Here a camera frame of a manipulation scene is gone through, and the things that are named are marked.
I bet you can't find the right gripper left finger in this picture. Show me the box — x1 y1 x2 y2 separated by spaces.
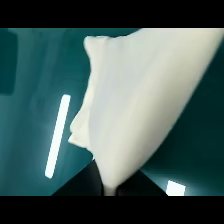
51 159 108 197

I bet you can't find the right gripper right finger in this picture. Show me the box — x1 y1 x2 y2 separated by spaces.
116 169 168 197

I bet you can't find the peach T-shirt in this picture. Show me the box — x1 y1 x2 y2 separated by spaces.
68 27 224 197

